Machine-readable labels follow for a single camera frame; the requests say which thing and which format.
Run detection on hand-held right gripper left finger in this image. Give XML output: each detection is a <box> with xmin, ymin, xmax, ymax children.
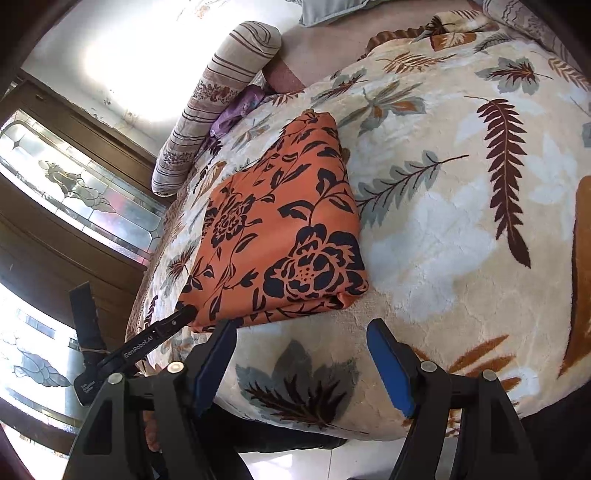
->
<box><xmin>62</xmin><ymin>318</ymin><xmax>239</xmax><ymax>480</ymax></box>

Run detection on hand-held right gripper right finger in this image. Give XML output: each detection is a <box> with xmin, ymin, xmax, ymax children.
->
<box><xmin>366</xmin><ymin>318</ymin><xmax>542</xmax><ymax>480</ymax></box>

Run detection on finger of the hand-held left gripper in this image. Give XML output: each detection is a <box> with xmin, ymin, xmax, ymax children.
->
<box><xmin>121</xmin><ymin>302</ymin><xmax>198</xmax><ymax>370</ymax></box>

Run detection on orange floral cloth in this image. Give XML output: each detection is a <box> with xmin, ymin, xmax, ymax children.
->
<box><xmin>178</xmin><ymin>110</ymin><xmax>371</xmax><ymax>334</ymax></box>

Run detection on wooden glass-panel door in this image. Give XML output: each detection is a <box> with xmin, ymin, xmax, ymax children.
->
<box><xmin>0</xmin><ymin>69</ymin><xmax>172</xmax><ymax>457</ymax></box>

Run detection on leaf print fleece blanket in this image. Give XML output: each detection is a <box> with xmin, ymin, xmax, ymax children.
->
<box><xmin>124</xmin><ymin>14</ymin><xmax>591</xmax><ymax>440</ymax></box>

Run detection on purple cloth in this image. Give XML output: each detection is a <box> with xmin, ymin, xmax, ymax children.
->
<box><xmin>210</xmin><ymin>83</ymin><xmax>267</xmax><ymax>140</ymax></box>

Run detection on striped bolster pillow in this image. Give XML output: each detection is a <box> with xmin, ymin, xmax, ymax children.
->
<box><xmin>151</xmin><ymin>21</ymin><xmax>283</xmax><ymax>195</ymax></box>
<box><xmin>481</xmin><ymin>0</ymin><xmax>591</xmax><ymax>54</ymax></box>

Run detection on pink bed sheet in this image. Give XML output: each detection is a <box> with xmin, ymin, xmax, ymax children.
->
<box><xmin>261</xmin><ymin>0</ymin><xmax>485</xmax><ymax>93</ymax></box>

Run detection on grey folded garment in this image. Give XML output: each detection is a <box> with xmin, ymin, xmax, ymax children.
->
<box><xmin>299</xmin><ymin>0</ymin><xmax>384</xmax><ymax>27</ymax></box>

